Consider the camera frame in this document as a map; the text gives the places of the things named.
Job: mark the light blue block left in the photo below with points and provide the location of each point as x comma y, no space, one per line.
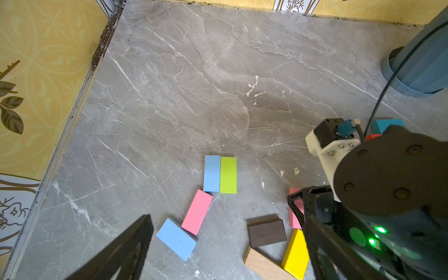
177,239

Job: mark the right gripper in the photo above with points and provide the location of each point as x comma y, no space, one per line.
332,258

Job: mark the dark brown block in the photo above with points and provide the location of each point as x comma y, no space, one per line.
266,230

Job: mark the green block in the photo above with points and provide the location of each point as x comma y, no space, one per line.
228,175

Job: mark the wooden block left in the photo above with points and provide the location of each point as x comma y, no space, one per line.
264,267

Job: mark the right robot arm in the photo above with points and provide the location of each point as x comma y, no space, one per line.
385,215

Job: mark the red block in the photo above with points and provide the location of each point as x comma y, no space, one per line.
372,136

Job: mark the potted green plant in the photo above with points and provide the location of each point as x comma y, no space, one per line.
420,68

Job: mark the yellow block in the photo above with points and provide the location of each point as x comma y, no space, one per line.
296,258

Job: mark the teal block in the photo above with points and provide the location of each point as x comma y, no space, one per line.
380,126

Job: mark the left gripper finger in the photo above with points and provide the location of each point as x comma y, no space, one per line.
123,258

